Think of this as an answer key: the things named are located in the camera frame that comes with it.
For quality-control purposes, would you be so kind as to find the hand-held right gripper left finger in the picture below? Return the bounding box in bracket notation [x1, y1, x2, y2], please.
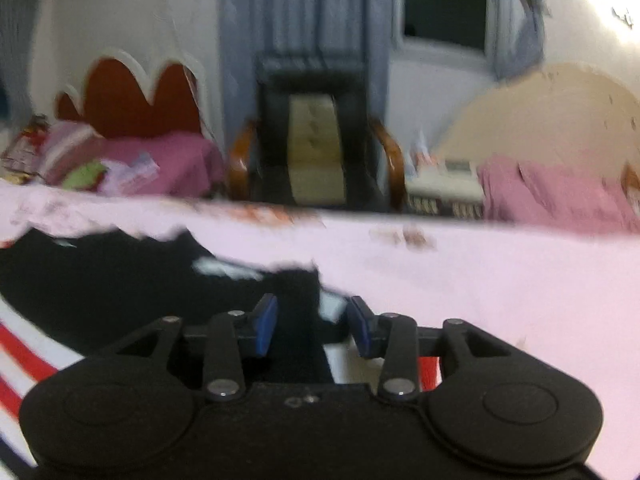
[112, 294, 279, 402]

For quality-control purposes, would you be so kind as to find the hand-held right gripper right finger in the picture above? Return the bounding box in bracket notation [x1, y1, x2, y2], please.
[346, 296, 512, 402]

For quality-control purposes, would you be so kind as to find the striped knit sweater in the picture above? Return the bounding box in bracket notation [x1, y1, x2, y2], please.
[0, 227, 442, 480]

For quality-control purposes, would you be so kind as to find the pink floral bed sheet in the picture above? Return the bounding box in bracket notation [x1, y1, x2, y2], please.
[0, 182, 640, 480]

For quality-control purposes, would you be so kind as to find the black office chair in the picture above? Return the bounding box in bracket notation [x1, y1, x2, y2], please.
[227, 55, 407, 212]

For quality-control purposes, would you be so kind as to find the purple packet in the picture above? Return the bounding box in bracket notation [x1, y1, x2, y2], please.
[99, 154, 162, 197]

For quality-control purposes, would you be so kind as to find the green cloth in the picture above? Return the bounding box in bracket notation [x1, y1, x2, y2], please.
[62, 160, 109, 192]

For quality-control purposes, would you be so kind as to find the pink bed cover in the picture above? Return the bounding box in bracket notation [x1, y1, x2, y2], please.
[477, 155, 640, 237]

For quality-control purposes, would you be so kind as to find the red scalloped headboard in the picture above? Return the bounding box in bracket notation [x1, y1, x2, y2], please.
[52, 50, 213, 142]

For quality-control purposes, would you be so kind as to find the striped pink pillow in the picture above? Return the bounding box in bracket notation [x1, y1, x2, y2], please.
[37, 120, 107, 187]

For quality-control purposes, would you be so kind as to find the cream arched headboard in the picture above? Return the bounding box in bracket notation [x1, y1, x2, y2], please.
[434, 62, 640, 177]

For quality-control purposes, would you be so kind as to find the colourful patterned cloth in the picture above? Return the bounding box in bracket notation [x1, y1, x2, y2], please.
[0, 115, 50, 185]

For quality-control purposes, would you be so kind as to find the orange patterned pillow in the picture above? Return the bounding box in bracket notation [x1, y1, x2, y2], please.
[621, 162, 640, 207]

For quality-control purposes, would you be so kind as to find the blue curtain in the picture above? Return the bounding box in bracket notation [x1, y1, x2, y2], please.
[0, 0, 47, 123]
[486, 0, 547, 82]
[219, 0, 397, 206]

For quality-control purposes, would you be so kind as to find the dark window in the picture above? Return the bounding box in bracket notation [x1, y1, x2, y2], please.
[394, 0, 495, 70]

